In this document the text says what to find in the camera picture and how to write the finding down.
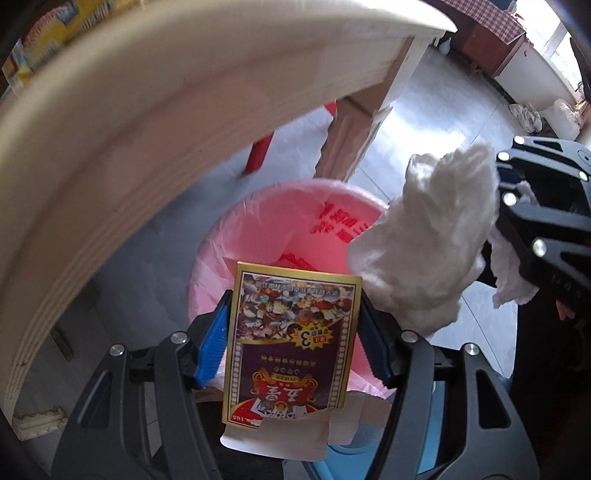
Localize blue trash bin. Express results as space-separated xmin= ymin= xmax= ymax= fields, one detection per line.
xmin=305 ymin=383 xmax=446 ymax=480

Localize white cloth bundle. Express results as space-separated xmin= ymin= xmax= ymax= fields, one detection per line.
xmin=508 ymin=97 xmax=583 ymax=140

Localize wooden cabinet with checkered cloth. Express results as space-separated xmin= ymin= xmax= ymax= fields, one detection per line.
xmin=434 ymin=0 xmax=528 ymax=78

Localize yellow printed carton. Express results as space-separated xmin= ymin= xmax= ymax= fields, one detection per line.
xmin=2 ymin=0 xmax=141 ymax=88

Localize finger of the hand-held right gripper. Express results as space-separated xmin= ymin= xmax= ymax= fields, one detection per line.
xmin=495 ymin=188 xmax=591 ymax=303
xmin=496 ymin=135 xmax=591 ymax=186

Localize white tissue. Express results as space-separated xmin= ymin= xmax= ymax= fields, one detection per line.
xmin=346 ymin=143 xmax=540 ymax=335

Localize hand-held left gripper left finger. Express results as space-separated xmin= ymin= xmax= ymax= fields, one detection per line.
xmin=51 ymin=291 xmax=232 ymax=480

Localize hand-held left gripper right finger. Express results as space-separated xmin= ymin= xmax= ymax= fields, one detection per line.
xmin=361 ymin=294 xmax=541 ymax=480

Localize red plastic stool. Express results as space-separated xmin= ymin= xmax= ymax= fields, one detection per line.
xmin=244 ymin=100 xmax=343 ymax=175

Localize white foam scrap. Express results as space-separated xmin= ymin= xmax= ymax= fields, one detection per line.
xmin=13 ymin=406 xmax=66 ymax=440

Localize person's dark trousers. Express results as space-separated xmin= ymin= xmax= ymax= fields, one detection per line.
xmin=508 ymin=277 xmax=591 ymax=480

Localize pink lined trash bin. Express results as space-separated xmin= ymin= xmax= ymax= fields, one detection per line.
xmin=187 ymin=179 xmax=398 ymax=416

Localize round wooden table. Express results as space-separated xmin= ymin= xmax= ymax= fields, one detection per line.
xmin=0 ymin=0 xmax=458 ymax=416

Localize playing card box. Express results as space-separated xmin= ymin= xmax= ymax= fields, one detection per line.
xmin=219 ymin=261 xmax=365 ymax=462

